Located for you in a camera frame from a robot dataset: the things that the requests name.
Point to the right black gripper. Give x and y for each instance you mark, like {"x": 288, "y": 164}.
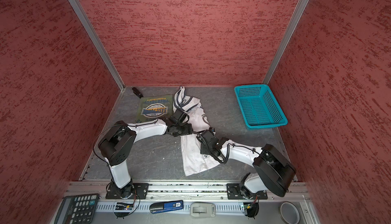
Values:
{"x": 203, "y": 148}

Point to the olive green tank top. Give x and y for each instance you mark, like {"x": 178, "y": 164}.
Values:
{"x": 152, "y": 108}

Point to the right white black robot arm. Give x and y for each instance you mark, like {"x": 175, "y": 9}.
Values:
{"x": 274, "y": 172}

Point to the aluminium corner post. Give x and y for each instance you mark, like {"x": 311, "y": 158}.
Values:
{"x": 83, "y": 18}
{"x": 295, "y": 18}

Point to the teal plastic basket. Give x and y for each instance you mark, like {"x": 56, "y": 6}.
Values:
{"x": 259, "y": 107}

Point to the small circuit board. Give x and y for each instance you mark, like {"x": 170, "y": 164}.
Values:
{"x": 123, "y": 207}
{"x": 247, "y": 206}

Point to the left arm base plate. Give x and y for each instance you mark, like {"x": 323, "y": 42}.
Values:
{"x": 141, "y": 190}

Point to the right small circuit board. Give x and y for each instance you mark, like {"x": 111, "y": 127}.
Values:
{"x": 247, "y": 206}

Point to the small black stapler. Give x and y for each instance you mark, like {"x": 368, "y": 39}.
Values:
{"x": 137, "y": 92}

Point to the right aluminium corner post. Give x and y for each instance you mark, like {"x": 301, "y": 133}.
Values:
{"x": 295, "y": 18}

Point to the white grey-trimmed tank top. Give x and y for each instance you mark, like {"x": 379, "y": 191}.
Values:
{"x": 194, "y": 161}

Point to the grey tape roll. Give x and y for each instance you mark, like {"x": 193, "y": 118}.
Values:
{"x": 289, "y": 213}

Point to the black calculator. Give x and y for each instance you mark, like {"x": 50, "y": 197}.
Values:
{"x": 77, "y": 209}

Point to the aluminium front rail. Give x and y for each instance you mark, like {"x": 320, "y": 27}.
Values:
{"x": 203, "y": 191}

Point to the blue black utility knife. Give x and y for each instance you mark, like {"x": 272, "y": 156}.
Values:
{"x": 161, "y": 207}

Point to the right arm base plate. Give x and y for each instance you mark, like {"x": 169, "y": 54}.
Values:
{"x": 236, "y": 191}

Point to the left small circuit board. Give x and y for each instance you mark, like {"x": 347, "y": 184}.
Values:
{"x": 123, "y": 207}

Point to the left aluminium corner post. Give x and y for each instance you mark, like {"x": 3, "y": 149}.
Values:
{"x": 83, "y": 18}

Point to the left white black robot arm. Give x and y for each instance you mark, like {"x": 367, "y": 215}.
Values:
{"x": 117, "y": 143}

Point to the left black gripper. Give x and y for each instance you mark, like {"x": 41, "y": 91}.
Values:
{"x": 188, "y": 130}

